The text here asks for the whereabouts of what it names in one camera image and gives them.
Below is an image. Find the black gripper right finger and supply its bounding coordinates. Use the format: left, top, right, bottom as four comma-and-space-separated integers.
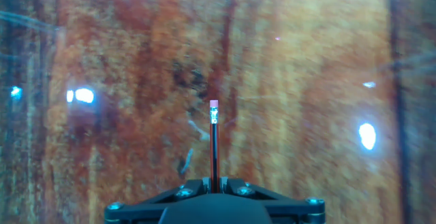
219, 176, 326, 224

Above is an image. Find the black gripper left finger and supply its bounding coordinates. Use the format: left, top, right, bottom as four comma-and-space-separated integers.
104, 176, 212, 224

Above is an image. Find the black red pencil pink eraser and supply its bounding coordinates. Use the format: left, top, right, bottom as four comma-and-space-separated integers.
208, 99, 221, 194

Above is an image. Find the glossy wood grain mat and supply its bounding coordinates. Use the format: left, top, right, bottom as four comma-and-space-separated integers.
0, 0, 436, 224

